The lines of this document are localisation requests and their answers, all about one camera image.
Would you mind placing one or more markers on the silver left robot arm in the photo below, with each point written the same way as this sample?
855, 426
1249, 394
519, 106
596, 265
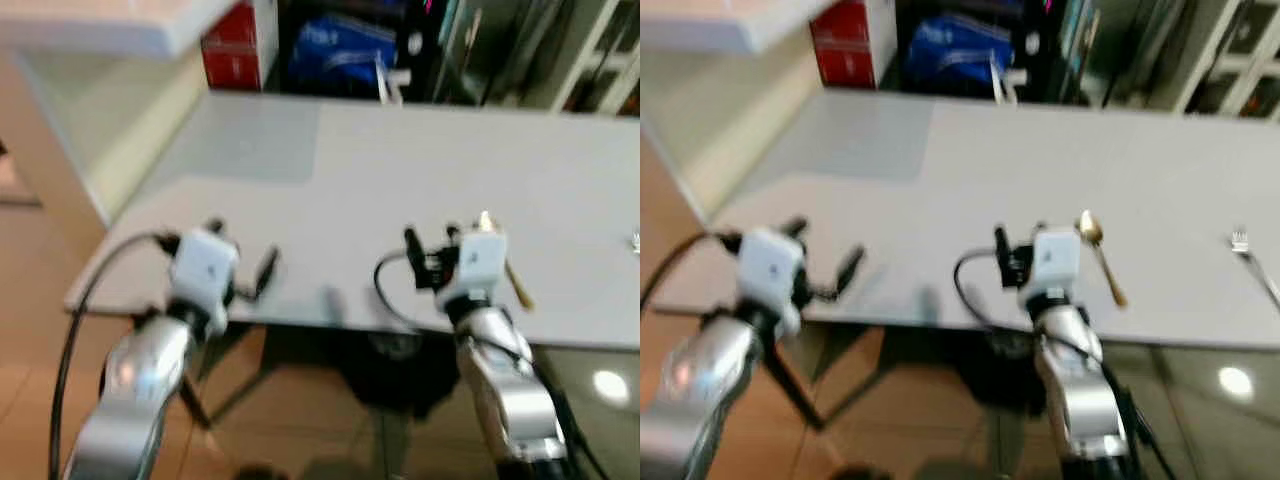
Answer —
700, 390
130, 390

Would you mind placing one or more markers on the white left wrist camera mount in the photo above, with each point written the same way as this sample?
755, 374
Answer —
205, 265
772, 262

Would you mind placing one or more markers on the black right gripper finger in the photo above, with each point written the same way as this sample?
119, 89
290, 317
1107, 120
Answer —
411, 243
1000, 242
1033, 236
453, 235

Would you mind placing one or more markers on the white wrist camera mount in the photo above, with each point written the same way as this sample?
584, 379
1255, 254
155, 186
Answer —
478, 258
772, 262
1052, 258
205, 265

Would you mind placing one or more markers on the white counter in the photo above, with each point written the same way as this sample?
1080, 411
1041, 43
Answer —
100, 25
720, 20

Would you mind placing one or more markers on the blue bag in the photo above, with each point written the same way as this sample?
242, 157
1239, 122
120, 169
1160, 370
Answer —
340, 55
955, 55

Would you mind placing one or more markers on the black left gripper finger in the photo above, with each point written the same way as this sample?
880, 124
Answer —
267, 268
796, 228
851, 267
214, 227

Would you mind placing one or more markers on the white shelf cabinet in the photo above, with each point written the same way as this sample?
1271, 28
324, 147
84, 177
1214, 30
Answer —
1215, 50
598, 45

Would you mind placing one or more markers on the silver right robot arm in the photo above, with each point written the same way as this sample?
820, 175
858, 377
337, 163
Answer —
1080, 390
505, 385

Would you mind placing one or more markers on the red cardboard box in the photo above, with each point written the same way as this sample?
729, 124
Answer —
850, 45
235, 50

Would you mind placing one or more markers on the gold spoon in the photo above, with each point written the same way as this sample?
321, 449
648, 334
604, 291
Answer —
520, 290
1090, 230

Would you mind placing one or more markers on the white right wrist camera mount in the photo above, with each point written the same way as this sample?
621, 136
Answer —
1052, 258
478, 258

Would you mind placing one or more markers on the black table leg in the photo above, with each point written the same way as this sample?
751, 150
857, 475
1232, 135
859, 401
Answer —
196, 402
800, 395

